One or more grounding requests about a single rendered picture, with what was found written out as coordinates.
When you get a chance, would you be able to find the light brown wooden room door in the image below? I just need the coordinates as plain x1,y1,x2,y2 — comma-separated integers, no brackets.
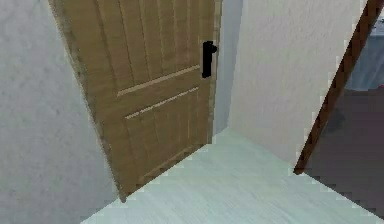
48,0,223,203

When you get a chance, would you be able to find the black door handle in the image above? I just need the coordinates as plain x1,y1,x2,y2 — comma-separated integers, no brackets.
201,40,219,79

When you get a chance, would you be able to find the dark brown door frame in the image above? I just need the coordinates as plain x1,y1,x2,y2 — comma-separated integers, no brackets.
293,0,384,176

